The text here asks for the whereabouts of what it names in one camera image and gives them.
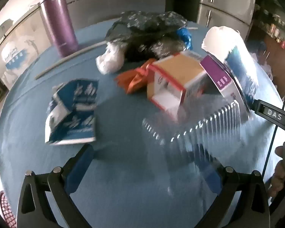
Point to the shelf with bottles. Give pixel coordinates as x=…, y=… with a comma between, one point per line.
x=275, y=30

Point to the person's right hand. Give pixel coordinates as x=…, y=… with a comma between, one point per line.
x=278, y=174

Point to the orange plastic wrapper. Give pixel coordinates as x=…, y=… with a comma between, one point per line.
x=133, y=78

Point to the white teal plastic packet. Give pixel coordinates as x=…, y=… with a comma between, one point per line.
x=228, y=40

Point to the blue tablecloth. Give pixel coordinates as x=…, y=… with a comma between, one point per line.
x=133, y=171

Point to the long white stick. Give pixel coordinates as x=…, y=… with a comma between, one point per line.
x=68, y=56

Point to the purple white small box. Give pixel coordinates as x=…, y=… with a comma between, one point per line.
x=213, y=68

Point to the dark plastic bag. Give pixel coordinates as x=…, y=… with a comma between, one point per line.
x=144, y=26

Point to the red white cardboard box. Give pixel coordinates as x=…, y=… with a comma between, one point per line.
x=180, y=71

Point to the white chest freezer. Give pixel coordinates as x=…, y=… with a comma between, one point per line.
x=16, y=57

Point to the silver refrigerator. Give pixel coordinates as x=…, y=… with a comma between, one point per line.
x=228, y=2

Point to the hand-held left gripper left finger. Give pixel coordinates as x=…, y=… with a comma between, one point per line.
x=82, y=163

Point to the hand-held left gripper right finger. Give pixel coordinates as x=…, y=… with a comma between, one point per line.
x=211, y=180

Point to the clear plastic container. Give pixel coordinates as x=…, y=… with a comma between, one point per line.
x=204, y=133

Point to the blue plastic bag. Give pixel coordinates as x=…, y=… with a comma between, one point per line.
x=185, y=36

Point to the purple thermos bottle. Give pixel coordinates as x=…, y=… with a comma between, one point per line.
x=59, y=23

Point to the red plastic basket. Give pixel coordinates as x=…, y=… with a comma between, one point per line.
x=7, y=211

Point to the white plastic bag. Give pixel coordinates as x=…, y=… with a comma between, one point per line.
x=109, y=61

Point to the blue white paper packet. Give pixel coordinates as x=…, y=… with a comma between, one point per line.
x=71, y=114

